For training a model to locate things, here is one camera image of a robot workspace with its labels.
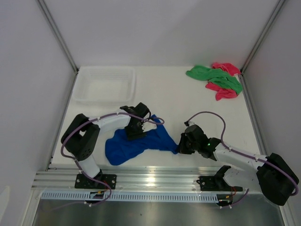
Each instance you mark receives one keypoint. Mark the blue towel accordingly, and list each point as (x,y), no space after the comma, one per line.
(120,149)

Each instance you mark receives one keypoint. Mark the green towel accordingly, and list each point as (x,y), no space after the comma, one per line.
(215,76)

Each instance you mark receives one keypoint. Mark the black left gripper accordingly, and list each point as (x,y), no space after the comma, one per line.
(131,135)

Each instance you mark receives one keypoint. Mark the aluminium frame post left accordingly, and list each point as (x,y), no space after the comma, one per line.
(56,33)

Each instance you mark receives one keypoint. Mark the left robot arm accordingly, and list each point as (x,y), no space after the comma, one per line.
(79,140)

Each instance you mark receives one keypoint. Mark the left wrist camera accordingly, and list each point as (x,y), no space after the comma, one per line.
(148,126)

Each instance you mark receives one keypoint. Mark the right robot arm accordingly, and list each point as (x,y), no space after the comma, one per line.
(269,175)

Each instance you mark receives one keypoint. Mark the pink towel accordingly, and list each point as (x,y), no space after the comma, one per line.
(220,92)

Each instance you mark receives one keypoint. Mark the aluminium front rail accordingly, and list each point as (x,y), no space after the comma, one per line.
(137,179)

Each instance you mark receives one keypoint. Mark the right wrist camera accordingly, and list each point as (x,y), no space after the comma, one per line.
(188,123)

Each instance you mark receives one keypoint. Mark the aluminium frame rail right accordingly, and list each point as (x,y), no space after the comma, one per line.
(254,121)

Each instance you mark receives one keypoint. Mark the aluminium frame post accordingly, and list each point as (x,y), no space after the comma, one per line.
(264,33)
(56,33)

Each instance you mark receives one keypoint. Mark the aluminium frame post right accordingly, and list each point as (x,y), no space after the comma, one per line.
(264,33)

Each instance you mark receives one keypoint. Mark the slotted cable duct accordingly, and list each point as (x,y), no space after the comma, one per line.
(129,196)

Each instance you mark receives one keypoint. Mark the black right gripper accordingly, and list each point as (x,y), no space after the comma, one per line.
(182,149)

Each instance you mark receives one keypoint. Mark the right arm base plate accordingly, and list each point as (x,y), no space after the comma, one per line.
(214,183)

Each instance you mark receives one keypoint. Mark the white plastic basket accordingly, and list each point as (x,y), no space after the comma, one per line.
(104,85)

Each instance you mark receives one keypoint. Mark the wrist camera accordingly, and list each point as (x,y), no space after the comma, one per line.
(188,123)
(148,126)

